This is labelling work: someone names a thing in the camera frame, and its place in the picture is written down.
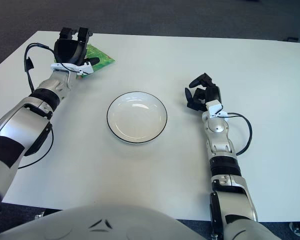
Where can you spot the green snack bag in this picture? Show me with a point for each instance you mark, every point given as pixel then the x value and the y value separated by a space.
pixel 102 58

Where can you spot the grey robot torso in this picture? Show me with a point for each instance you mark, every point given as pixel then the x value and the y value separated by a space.
pixel 115 225

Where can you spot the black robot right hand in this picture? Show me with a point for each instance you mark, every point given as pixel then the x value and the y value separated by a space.
pixel 211 95

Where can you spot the small metal bracket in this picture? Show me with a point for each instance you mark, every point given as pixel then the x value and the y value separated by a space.
pixel 39 216

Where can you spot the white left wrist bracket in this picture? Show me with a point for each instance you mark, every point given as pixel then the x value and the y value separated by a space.
pixel 72 67

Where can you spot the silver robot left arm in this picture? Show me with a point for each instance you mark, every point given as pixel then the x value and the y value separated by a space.
pixel 30 120

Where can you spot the white plate with black rim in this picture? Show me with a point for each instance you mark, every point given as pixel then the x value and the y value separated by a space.
pixel 137 117

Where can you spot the dark chair base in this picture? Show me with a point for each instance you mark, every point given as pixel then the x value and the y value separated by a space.
pixel 293 39

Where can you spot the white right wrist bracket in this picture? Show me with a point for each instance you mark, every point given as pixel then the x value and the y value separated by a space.
pixel 213 107

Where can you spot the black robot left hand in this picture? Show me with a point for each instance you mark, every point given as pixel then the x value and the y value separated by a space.
pixel 70 51

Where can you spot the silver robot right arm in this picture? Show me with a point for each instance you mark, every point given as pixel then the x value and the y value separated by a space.
pixel 222 160

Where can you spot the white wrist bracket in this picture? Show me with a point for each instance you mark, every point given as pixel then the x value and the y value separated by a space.
pixel 72 67
pixel 213 107

